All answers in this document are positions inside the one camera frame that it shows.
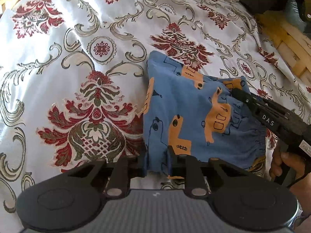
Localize wooden bed frame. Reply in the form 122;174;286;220
1;0;310;86

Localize blue patterned child pants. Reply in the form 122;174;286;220
143;51;266;176

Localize right hand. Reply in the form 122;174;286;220
269;145;310;232

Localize floral white bedspread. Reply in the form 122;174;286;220
1;0;310;220

